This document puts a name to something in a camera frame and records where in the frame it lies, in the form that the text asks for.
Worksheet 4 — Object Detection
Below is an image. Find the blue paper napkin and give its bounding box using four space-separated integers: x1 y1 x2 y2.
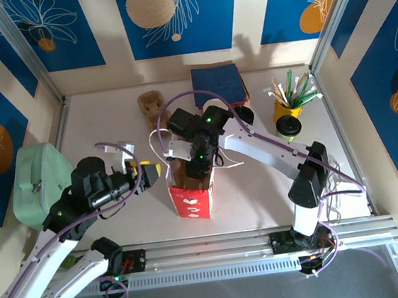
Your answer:
189 62 247 110

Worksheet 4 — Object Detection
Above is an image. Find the aluminium arm base rail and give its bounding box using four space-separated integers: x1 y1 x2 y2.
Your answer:
69 213 398 277

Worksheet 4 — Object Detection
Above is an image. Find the red white printed paper bag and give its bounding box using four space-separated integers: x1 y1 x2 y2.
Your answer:
147 119 250 225

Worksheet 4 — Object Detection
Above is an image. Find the paper wrapped wooden stirrer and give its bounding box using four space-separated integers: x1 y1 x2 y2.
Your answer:
262 84 288 107
271 79 290 108

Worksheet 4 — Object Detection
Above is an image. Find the brown pulp cup carrier stack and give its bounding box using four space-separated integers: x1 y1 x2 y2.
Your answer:
135 90 171 132

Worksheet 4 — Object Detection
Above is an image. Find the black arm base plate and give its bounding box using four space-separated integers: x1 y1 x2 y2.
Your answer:
267 230 296 256
119 248 149 275

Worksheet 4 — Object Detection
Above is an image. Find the white wrapped straw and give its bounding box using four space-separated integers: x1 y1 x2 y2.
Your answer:
303 92 324 105
290 75 304 106

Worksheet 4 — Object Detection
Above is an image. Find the yellow holder cup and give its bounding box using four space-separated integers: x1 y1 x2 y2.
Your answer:
271 95 305 124

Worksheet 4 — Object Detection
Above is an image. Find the black white paper cup stack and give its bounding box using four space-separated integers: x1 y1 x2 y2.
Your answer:
201 96 231 116

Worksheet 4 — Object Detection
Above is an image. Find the green wrapped straw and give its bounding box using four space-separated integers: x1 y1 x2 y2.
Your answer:
285 69 297 107
299 86 320 106
292 72 314 107

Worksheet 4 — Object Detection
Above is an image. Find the black cup lid stack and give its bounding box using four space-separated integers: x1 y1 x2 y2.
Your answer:
232 103 256 127

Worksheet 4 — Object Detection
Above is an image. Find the grey slotted cable duct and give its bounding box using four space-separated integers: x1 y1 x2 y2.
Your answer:
79 253 304 298

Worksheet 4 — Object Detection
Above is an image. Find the mint green zip bag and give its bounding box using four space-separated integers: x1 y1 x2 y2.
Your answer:
5 139 80 234

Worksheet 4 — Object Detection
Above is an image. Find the black plastic cup lid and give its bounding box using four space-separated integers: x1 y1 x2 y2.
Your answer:
274 113 304 138

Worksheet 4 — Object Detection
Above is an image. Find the white cable bundle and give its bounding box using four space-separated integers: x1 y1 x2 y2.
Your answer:
319 158 371 224

